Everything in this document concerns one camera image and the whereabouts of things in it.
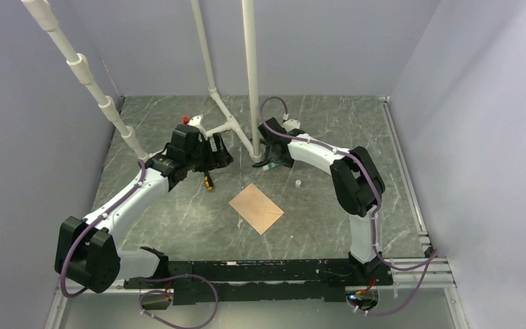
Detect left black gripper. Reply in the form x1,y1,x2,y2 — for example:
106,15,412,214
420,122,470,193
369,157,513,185
185,132,233,173

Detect green white glue stick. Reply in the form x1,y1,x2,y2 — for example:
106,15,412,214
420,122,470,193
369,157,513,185
262,163,279,171

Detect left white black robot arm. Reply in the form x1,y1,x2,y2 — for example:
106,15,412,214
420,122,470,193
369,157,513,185
54,124,234,297

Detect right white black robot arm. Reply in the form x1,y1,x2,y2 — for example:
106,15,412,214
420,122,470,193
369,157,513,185
258,118,386,284

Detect black grey pliers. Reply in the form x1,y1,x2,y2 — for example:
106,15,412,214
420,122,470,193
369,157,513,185
252,139,271,168

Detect yellow black screwdriver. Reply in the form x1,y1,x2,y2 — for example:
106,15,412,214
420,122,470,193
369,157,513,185
203,171,214,191

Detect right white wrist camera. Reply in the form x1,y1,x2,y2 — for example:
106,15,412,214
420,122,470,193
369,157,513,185
281,119,301,132

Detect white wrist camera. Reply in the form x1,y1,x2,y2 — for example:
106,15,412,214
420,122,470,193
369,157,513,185
281,119,301,132
181,114,203,127

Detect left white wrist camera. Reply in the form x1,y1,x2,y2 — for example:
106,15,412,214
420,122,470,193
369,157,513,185
181,114,203,127

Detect white PVC pipe frame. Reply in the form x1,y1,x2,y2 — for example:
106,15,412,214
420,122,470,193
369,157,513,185
23,1,262,162

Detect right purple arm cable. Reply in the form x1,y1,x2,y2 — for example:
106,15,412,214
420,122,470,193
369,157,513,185
259,96,440,317

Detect aluminium table frame rail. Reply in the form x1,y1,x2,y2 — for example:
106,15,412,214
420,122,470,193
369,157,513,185
47,114,468,328

